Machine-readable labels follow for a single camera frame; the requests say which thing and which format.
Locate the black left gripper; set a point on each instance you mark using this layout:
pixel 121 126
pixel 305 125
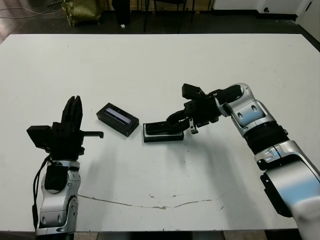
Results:
pixel 66 142

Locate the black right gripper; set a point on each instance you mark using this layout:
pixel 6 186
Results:
pixel 203 112

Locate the black phone-like camera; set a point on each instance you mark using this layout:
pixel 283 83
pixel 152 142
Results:
pixel 156 128

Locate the black box lid silver stripe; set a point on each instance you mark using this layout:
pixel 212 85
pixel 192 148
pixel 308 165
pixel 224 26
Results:
pixel 117 120

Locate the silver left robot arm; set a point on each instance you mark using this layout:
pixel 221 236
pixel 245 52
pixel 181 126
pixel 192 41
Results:
pixel 56 202

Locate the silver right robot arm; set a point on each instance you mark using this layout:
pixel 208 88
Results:
pixel 252 112

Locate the black box base white inlay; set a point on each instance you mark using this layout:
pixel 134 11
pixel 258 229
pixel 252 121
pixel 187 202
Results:
pixel 162 139

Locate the yellow-green plastic bag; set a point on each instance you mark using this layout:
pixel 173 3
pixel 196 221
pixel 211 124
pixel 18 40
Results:
pixel 81 11

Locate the black upright case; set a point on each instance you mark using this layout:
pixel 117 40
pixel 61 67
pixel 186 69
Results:
pixel 122 12

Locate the black round door stop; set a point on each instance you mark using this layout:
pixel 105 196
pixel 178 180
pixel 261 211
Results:
pixel 266 9

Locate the white door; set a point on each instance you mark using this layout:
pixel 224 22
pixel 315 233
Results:
pixel 312 13

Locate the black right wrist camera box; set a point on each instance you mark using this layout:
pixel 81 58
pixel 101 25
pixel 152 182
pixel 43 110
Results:
pixel 191 91

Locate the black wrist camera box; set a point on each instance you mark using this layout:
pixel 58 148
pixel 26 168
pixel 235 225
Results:
pixel 40 136
pixel 191 91

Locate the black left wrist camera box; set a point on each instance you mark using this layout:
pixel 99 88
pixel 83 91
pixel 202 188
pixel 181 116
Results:
pixel 40 136

